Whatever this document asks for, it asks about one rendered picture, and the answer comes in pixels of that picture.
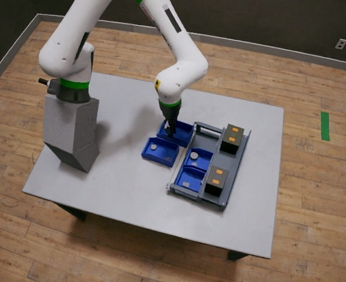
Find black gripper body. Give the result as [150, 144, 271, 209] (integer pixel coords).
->
[162, 111, 179, 123]

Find grey metal shelf rack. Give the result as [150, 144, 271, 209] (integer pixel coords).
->
[166, 121, 251, 212]

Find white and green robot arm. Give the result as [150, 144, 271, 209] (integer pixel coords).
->
[38, 0, 208, 114]

